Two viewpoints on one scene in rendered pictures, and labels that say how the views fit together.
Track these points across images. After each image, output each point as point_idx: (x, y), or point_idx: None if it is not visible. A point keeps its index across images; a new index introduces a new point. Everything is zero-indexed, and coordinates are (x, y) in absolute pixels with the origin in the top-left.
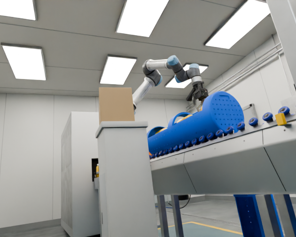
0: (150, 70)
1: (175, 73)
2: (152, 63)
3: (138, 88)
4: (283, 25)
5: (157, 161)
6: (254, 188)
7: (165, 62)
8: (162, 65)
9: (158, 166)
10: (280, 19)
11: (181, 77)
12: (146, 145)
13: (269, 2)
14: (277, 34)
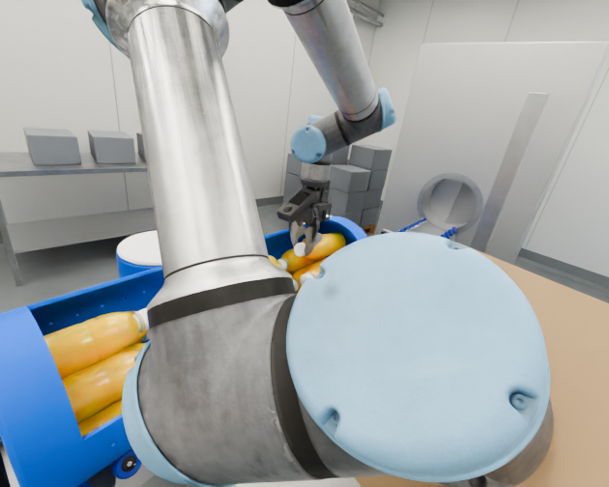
0: (284, 7)
1: (344, 145)
2: (348, 16)
3: (226, 110)
4: (490, 238)
5: (155, 475)
6: None
7: (375, 95)
8: (365, 95)
9: (172, 485)
10: (492, 233)
11: (326, 156)
12: None
13: (499, 215)
14: (487, 243)
